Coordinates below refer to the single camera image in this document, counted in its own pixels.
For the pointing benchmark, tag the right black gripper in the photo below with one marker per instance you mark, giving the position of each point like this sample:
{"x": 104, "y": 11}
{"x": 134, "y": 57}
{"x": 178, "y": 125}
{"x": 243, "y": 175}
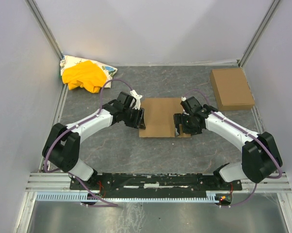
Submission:
{"x": 180, "y": 124}

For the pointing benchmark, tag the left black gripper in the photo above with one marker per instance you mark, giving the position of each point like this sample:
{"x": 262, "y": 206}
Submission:
{"x": 138, "y": 118}

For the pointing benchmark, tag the brown cardboard box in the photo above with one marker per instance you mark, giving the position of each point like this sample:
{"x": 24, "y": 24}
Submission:
{"x": 231, "y": 89}
{"x": 159, "y": 117}

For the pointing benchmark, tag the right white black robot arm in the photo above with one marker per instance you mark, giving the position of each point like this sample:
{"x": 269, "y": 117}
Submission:
{"x": 260, "y": 158}

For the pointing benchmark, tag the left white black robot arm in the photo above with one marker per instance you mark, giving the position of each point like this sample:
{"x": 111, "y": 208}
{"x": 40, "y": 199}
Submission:
{"x": 62, "y": 147}

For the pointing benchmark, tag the closed brown cardboard box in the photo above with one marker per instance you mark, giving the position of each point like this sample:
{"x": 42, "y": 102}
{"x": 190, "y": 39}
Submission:
{"x": 231, "y": 89}

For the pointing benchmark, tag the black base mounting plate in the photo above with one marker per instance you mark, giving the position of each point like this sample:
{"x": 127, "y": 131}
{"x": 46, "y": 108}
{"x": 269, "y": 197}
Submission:
{"x": 191, "y": 181}

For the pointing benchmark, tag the yellow crumpled cloth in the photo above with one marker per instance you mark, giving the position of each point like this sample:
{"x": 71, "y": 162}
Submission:
{"x": 85, "y": 75}

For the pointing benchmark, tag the white patterned cloth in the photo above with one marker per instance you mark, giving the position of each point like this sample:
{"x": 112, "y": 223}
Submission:
{"x": 70, "y": 61}

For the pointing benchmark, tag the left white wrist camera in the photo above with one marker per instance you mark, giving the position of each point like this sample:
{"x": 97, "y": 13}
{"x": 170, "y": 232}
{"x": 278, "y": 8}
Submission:
{"x": 136, "y": 103}

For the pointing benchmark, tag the right aluminium frame post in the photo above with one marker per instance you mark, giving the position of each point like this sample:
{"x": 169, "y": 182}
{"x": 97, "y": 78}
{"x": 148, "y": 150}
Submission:
{"x": 259, "y": 32}

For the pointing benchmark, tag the aluminium frame post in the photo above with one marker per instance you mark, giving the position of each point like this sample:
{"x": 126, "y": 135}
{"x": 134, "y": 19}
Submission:
{"x": 44, "y": 27}
{"x": 259, "y": 32}

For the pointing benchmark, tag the aluminium front rail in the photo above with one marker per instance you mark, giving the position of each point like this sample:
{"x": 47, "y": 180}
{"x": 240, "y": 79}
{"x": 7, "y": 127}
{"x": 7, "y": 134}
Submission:
{"x": 60, "y": 182}

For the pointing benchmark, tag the left aluminium frame post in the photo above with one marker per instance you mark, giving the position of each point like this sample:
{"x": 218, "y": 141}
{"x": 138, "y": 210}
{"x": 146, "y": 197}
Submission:
{"x": 44, "y": 27}

